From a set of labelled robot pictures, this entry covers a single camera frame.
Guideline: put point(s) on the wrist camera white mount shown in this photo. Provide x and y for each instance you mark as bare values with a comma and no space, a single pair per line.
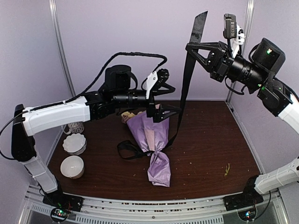
234,35
154,81

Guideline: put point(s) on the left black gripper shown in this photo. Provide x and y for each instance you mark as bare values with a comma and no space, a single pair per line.
156,114

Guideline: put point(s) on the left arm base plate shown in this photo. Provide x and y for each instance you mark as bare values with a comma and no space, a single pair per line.
64,201

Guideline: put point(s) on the cream rose flower stem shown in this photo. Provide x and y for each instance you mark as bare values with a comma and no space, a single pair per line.
130,117

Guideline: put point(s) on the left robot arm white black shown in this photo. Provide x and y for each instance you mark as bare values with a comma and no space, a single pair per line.
115,93

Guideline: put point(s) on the fallen green stem piece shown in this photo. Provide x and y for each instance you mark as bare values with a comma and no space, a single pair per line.
227,169

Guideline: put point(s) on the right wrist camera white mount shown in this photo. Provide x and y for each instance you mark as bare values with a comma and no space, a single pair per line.
234,35

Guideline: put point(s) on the black printed ribbon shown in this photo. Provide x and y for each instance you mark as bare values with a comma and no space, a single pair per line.
195,39

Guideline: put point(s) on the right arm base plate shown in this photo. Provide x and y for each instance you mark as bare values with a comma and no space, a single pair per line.
242,200

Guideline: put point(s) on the patterned white mug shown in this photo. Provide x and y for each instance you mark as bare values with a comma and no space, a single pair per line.
75,127

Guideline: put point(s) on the aluminium corner post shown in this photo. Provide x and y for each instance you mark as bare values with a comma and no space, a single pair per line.
61,51
246,26

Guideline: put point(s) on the purple pink wrapping paper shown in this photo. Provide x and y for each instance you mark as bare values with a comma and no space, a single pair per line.
153,137

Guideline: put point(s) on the aluminium front rail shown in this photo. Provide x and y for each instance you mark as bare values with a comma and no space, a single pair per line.
209,210

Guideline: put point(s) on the white round bowl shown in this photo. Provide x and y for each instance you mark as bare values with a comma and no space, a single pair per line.
72,167

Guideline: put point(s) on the white scalloped bowl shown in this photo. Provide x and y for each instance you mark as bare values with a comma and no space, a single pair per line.
75,144

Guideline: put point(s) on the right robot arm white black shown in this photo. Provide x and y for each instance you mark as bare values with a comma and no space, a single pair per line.
258,73

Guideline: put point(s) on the right aluminium corner post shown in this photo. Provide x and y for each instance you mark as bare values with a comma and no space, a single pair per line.
246,26

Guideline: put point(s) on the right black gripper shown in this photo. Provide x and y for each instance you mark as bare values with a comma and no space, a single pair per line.
219,59

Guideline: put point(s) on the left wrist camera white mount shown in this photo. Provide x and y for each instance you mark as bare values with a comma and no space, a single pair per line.
154,81

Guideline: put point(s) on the left aluminium corner post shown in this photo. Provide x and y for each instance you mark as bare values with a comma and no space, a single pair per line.
61,51

